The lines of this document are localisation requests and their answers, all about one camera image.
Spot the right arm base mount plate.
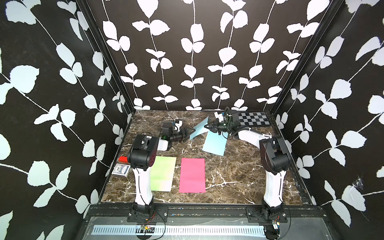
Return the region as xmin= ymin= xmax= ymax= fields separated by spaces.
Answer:
xmin=246 ymin=206 xmax=288 ymax=225

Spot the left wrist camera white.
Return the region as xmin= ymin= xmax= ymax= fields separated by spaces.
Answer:
xmin=175 ymin=120 xmax=183 ymax=132

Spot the playing card deck box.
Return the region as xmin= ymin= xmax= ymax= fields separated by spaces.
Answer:
xmin=112 ymin=164 xmax=131 ymax=177

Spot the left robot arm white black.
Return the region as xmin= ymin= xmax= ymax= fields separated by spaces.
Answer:
xmin=127 ymin=122 xmax=196 ymax=217

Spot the checkerboard calibration board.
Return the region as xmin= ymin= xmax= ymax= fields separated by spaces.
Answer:
xmin=233 ymin=112 xmax=271 ymax=128

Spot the pink paper sheet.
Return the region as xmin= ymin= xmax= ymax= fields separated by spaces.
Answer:
xmin=179 ymin=158 xmax=206 ymax=193

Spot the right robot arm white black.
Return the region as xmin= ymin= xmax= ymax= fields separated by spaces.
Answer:
xmin=204 ymin=107 xmax=292 ymax=222

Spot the white perforated rail strip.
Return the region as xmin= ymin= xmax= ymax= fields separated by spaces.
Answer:
xmin=91 ymin=225 xmax=265 ymax=237

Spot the small electronics board with wires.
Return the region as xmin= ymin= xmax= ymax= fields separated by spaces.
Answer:
xmin=136 ymin=225 xmax=156 ymax=236

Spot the light blue paper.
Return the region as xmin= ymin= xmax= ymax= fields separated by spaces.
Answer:
xmin=190 ymin=117 xmax=210 ymax=140
xmin=202 ymin=132 xmax=228 ymax=156

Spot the small red box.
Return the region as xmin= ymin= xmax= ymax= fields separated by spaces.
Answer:
xmin=119 ymin=156 xmax=128 ymax=163

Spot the yellow-green paper sheet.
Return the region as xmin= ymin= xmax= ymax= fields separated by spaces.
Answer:
xmin=151 ymin=156 xmax=177 ymax=192

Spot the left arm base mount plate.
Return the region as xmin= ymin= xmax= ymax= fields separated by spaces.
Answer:
xmin=127 ymin=205 xmax=169 ymax=225

